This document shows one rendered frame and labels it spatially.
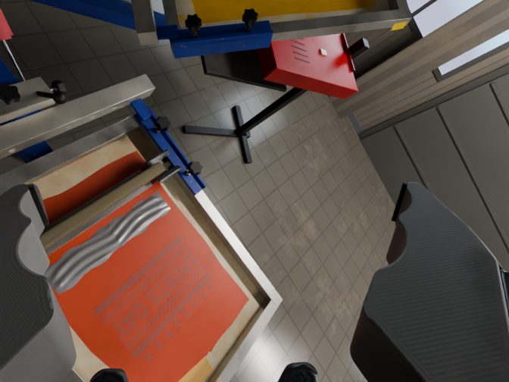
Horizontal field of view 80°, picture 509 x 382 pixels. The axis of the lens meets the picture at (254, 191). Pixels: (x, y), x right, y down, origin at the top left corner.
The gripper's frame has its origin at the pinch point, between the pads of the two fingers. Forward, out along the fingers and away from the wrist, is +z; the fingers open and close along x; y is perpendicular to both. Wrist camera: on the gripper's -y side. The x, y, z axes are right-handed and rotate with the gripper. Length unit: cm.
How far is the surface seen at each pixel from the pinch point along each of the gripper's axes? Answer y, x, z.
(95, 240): 47, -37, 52
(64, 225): 37, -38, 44
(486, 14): -2, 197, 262
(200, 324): 76, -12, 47
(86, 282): 54, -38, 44
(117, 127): 25, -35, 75
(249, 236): 145, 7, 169
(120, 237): 49, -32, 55
